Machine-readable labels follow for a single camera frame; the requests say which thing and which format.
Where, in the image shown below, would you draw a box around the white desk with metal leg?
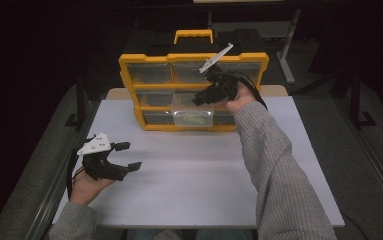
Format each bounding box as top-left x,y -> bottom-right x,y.
208,8 -> 302,85

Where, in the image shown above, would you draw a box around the person's right hand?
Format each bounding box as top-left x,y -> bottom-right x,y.
213,82 -> 257,116

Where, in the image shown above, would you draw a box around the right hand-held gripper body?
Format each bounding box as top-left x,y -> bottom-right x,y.
198,43 -> 241,105

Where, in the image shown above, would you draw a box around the person's left hand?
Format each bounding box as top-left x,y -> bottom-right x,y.
69,169 -> 115,206

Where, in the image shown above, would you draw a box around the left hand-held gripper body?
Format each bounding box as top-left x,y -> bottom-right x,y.
76,132 -> 130,182

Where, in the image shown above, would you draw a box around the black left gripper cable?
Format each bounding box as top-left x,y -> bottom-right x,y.
66,134 -> 97,201

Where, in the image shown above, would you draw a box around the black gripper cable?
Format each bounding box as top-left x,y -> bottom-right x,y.
66,134 -> 97,201
228,70 -> 269,111

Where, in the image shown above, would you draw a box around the metal frame rail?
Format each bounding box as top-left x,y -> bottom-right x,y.
25,99 -> 97,240
332,99 -> 383,214

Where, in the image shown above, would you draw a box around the yellow black drawer organizer cabinet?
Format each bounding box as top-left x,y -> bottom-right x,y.
118,29 -> 270,133

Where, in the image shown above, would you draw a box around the black metal stand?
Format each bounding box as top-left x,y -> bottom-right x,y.
64,74 -> 87,130
349,69 -> 378,130

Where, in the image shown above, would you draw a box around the clear plastic organizer drawer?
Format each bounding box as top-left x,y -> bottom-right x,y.
171,92 -> 215,128

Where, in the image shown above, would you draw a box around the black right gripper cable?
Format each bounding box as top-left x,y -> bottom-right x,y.
228,70 -> 269,111

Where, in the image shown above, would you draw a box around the grid of clear drawers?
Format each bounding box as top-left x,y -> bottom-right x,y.
127,61 -> 263,126

